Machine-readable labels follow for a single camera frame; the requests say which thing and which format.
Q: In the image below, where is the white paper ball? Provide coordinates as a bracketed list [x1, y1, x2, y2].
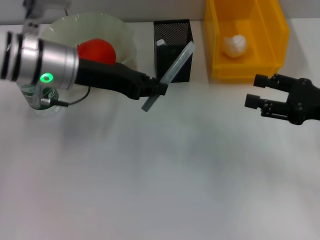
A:
[223, 34, 248, 58]

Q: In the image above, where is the yellow plastic storage bin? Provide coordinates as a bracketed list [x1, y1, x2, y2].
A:
[203, 0, 291, 82]

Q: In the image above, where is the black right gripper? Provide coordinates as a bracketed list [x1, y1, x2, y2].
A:
[244, 72, 320, 126]

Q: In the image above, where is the black mesh pen holder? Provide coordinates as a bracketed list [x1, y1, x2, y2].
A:
[153, 19, 195, 84]

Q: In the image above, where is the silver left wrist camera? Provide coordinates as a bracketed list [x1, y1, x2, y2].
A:
[21, 0, 72, 33]

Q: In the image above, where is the pale green glass fruit plate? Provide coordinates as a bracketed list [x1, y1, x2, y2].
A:
[39, 11, 138, 73]

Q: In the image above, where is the red orange fruit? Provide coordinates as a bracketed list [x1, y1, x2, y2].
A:
[76, 38, 117, 66]

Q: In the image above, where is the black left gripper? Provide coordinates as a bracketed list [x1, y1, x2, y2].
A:
[74, 58, 168, 101]

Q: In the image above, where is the grey glitter pen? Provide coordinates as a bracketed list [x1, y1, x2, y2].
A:
[141, 41, 196, 113]

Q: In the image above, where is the clear water bottle green label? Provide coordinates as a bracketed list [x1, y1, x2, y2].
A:
[16, 82, 62, 116]

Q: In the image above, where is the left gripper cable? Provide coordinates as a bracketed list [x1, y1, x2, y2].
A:
[39, 85, 92, 108]

